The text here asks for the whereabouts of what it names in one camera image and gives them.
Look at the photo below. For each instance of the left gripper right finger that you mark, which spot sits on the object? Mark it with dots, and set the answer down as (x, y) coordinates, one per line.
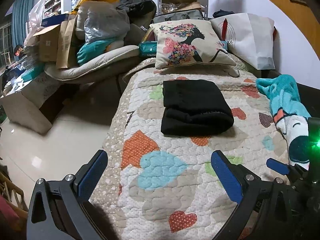
(268, 199)

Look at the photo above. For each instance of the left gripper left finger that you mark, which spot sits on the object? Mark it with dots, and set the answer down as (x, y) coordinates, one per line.
(56, 209)

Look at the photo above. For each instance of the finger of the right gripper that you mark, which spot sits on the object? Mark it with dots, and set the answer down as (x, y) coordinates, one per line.
(277, 166)

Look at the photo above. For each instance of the black pants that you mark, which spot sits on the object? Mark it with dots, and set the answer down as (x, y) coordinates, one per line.
(194, 108)

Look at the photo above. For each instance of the teal cartoon blanket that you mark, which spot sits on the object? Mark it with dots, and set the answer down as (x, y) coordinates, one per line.
(289, 115)

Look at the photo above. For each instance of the heart pattern quilt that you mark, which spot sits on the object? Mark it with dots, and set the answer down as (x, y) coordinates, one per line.
(162, 187)

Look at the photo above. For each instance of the white paper bag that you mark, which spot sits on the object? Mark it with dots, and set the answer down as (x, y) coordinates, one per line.
(249, 37)

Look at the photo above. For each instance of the beige folded mattress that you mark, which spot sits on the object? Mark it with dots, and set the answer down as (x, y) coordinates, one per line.
(109, 64)

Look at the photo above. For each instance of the teal cloth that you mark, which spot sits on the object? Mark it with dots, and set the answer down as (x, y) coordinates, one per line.
(90, 51)

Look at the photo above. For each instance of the window with grille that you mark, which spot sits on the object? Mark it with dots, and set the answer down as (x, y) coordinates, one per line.
(6, 44)

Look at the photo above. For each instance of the floral lady cushion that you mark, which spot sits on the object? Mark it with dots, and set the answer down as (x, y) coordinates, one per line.
(188, 42)

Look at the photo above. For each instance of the cardboard box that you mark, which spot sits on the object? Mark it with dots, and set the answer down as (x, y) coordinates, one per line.
(58, 44)

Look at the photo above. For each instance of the teal tissue pack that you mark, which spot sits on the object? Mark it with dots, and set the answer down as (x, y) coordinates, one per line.
(148, 49)

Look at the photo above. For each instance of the clear plastic bag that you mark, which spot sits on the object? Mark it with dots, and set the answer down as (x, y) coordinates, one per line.
(99, 21)

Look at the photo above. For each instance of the white plastic bag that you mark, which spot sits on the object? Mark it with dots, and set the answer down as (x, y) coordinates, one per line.
(33, 24)

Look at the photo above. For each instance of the blue curtain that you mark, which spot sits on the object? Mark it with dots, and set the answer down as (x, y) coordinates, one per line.
(20, 11)

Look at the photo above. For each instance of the black bag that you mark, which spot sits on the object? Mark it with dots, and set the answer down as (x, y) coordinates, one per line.
(140, 12)

